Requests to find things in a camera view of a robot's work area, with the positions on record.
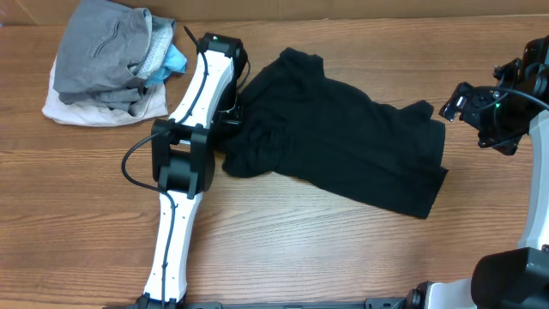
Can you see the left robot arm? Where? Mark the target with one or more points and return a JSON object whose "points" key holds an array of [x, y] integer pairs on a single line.
{"points": [[183, 161]]}

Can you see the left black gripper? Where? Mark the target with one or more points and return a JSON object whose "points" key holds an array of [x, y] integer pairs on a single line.
{"points": [[238, 115]]}

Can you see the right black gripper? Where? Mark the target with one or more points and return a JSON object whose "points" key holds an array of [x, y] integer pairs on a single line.
{"points": [[508, 142]]}

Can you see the light blue garment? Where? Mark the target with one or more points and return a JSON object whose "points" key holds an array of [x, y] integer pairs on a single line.
{"points": [[174, 62]]}

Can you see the white folded garment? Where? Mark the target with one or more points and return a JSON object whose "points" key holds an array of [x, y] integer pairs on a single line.
{"points": [[91, 113]]}

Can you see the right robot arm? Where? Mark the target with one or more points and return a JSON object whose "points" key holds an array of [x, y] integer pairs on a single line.
{"points": [[516, 279]]}

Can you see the white dotted mesh garment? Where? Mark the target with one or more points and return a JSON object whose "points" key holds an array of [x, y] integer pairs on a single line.
{"points": [[160, 34]]}

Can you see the black t-shirt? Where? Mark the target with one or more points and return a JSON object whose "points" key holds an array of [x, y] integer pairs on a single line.
{"points": [[300, 123]]}

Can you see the grey folded trousers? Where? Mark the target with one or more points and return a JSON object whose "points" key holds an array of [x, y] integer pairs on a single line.
{"points": [[102, 49]]}

